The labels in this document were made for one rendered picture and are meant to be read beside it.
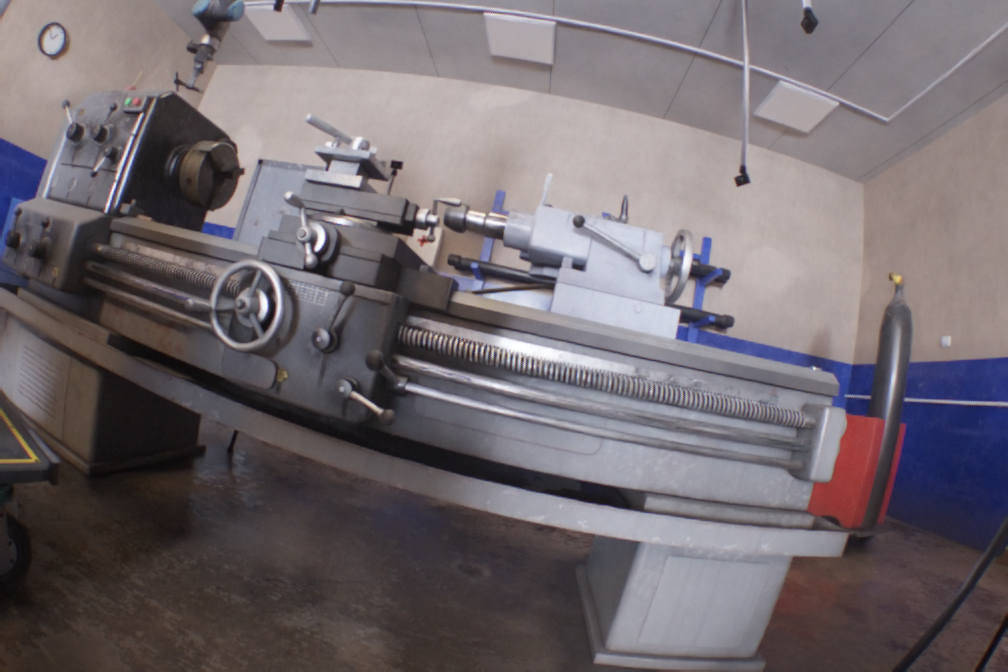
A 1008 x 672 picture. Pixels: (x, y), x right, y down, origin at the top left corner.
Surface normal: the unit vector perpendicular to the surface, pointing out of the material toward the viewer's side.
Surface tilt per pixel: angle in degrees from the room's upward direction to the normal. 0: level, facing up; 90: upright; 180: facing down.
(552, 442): 90
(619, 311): 90
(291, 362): 90
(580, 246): 94
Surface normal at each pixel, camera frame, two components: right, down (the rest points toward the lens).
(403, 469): -0.06, -0.15
